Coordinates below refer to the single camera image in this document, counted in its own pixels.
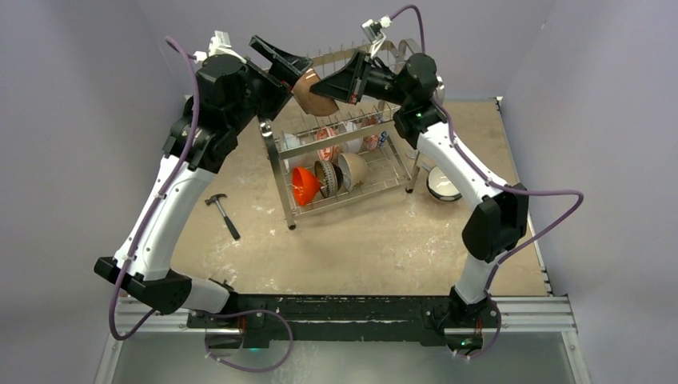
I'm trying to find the black hammer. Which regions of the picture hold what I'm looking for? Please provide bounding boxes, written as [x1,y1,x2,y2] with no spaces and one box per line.
[205,194,241,241]

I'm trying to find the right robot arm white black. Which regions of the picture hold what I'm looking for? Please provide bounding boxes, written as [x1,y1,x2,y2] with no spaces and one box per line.
[310,51,528,326]

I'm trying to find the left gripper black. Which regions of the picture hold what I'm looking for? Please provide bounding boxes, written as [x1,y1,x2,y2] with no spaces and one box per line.
[229,38,313,134]

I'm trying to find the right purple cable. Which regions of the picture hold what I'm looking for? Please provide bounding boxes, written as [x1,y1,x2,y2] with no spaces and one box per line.
[389,4,585,362]

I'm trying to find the beige bowl dark patterned outside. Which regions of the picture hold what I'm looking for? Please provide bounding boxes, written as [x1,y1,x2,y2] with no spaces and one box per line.
[314,160,343,198]

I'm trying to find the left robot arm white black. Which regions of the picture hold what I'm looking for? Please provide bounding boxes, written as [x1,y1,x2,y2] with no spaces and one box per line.
[94,37,313,327]

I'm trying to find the stainless steel dish rack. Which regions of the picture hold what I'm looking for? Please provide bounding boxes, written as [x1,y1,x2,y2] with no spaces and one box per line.
[258,39,446,231]

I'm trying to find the orange diamond pattern bowl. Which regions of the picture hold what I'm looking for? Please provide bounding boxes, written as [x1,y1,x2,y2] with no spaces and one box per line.
[361,114,388,151]

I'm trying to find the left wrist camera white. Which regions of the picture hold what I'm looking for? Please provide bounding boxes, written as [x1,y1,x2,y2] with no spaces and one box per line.
[193,30,247,64]

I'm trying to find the white bowl teal outside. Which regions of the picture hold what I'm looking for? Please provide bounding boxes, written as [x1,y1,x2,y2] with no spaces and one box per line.
[426,166,462,202]

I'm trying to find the beige bowl brown rim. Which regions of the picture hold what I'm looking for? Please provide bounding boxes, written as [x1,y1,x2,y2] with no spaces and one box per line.
[292,67,339,117]

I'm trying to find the white bowl brown outside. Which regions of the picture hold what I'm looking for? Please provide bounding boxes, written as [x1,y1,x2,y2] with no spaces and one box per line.
[338,153,369,191]

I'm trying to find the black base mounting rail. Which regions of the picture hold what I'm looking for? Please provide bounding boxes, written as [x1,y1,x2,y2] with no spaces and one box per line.
[110,294,577,351]

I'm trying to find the orange white floral bowl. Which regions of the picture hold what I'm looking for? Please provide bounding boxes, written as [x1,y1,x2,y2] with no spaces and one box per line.
[317,126,345,162]

